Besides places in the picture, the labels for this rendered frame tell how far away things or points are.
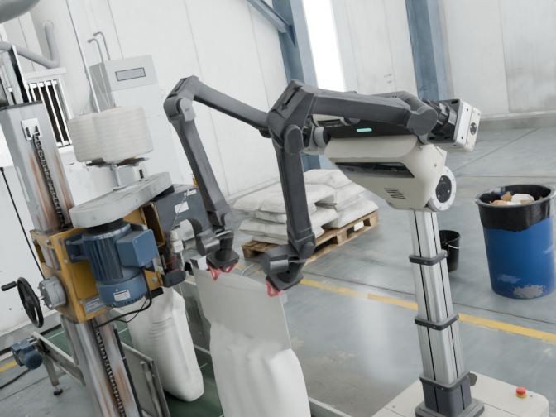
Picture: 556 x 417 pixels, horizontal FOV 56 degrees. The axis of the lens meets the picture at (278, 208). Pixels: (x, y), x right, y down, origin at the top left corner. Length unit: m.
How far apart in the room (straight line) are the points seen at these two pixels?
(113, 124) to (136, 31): 4.95
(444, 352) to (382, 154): 0.84
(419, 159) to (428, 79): 8.71
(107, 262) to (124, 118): 0.45
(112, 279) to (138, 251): 0.14
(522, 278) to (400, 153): 2.21
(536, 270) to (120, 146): 2.77
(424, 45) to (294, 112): 9.17
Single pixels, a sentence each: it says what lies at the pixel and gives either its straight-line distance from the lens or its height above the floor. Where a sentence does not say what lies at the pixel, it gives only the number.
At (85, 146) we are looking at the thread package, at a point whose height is 1.58.
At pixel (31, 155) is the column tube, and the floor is 1.60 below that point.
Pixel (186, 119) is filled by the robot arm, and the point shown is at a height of 1.61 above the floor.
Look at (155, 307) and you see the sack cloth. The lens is 2.34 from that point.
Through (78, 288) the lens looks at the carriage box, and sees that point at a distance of 1.89.
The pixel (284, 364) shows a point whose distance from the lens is 1.81.
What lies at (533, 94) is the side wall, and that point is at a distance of 9.79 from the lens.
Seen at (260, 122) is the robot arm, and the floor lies 1.55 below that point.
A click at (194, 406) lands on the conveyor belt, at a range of 2.49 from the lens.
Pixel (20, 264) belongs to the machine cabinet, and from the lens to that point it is 4.67.
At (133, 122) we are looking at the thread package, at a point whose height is 1.63.
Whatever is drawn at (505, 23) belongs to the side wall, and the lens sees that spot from 9.86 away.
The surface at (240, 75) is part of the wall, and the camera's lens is 7.34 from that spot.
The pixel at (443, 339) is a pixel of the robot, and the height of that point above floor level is 0.63.
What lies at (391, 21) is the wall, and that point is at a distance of 9.94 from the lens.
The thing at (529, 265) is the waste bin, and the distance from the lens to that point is 3.68.
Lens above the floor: 1.69
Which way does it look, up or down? 14 degrees down
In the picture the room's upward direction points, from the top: 12 degrees counter-clockwise
